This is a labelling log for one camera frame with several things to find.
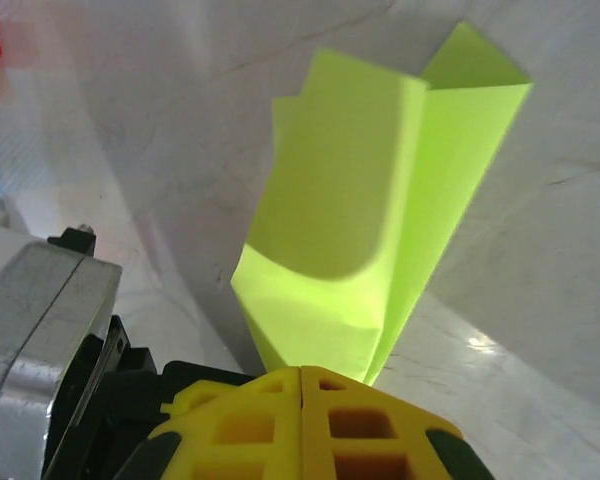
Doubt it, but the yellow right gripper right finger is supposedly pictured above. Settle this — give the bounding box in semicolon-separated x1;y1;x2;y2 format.
300;365;496;480

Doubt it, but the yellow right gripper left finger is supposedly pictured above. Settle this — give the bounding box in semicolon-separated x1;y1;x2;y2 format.
112;367;302;480

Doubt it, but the lime green paper sheet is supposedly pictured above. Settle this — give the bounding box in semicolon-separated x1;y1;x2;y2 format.
229;20;535;389

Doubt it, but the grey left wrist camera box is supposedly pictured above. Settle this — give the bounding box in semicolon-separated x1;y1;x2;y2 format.
0;238;124;480

